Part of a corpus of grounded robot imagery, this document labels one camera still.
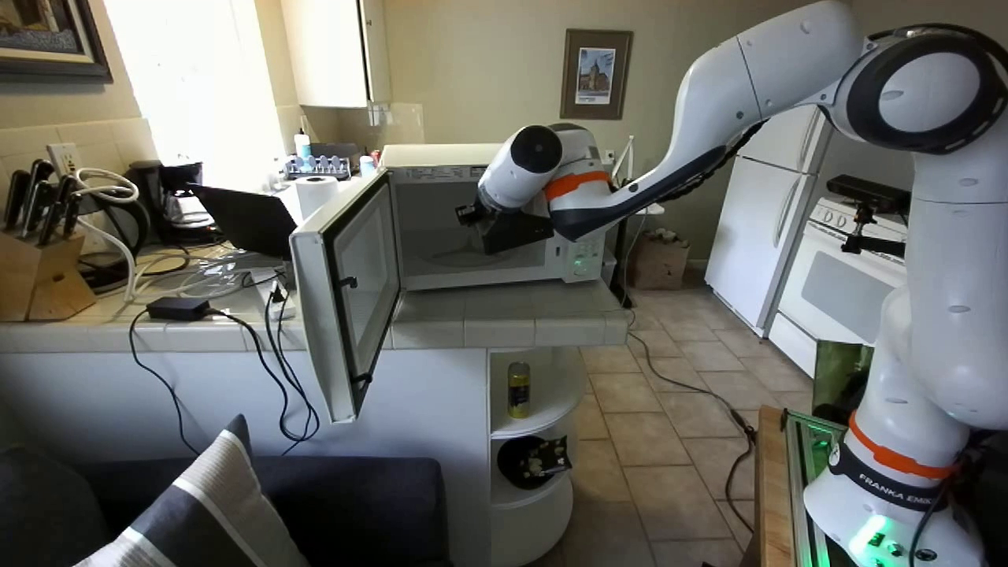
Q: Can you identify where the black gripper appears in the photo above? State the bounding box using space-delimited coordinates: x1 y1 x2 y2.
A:
469 201 556 259

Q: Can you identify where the white tiled kitchen counter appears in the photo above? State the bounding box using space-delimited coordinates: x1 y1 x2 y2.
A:
0 233 632 567

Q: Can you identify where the white green bottle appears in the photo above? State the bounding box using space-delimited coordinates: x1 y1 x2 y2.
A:
484 346 586 567

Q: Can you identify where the white microwave oven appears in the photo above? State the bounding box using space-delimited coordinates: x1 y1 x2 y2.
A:
290 141 612 426

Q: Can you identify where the small white tripod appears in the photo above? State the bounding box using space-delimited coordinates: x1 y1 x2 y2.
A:
612 132 640 198

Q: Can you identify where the brown cardboard box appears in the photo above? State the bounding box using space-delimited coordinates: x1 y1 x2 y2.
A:
630 230 693 294

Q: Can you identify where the yellow blue drink can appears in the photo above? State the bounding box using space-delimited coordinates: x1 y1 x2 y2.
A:
508 359 535 420

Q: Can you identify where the white paper towel roll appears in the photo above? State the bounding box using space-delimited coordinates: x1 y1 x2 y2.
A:
294 174 340 226

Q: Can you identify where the row of small containers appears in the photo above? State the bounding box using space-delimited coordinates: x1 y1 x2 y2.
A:
280 153 355 183

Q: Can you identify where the white refrigerator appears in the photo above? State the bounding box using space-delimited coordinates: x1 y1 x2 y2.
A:
702 103 836 340

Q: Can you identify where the black bowl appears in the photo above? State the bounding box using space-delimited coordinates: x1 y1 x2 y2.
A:
494 432 577 491

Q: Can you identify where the black countertop appliance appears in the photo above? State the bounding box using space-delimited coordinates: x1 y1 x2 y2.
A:
192 183 301 261

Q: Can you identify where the dark blue sofa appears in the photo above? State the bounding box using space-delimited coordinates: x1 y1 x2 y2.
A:
0 420 452 567

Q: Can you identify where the white stove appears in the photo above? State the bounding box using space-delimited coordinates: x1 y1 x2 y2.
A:
764 171 913 378

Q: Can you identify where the black power adapter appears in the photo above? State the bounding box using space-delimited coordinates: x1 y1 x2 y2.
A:
146 296 215 323

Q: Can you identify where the bright window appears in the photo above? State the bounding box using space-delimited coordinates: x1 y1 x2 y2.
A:
102 0 374 184

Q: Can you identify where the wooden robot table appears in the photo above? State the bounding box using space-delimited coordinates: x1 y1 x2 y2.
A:
752 407 832 567

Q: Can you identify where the grey white striped pillow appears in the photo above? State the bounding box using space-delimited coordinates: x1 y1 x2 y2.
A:
77 413 312 567

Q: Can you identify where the wooden knife block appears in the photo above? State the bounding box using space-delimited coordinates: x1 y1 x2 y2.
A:
0 230 102 327

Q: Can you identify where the brown framed wall picture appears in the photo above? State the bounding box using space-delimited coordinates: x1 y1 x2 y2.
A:
556 26 635 124

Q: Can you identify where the black hanging cable bundle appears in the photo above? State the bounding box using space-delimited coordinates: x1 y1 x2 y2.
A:
204 278 323 448

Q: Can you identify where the black floor power cable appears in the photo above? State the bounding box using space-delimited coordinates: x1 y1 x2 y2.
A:
623 311 762 538

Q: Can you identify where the green robot mounting frame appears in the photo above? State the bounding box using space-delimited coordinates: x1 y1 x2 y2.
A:
785 340 875 567

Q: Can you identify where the white coiled cord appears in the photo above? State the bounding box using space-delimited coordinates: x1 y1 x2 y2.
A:
69 164 146 301

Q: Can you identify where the thin black adapter cable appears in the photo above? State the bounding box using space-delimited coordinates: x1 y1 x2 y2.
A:
122 305 209 457

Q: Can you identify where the black handled knife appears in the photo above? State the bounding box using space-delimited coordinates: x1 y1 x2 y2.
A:
60 184 89 243
26 158 57 245
2 166 31 236
45 174 73 247

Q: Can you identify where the dark framed wall painting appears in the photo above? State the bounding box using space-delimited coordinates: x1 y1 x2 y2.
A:
0 0 113 84

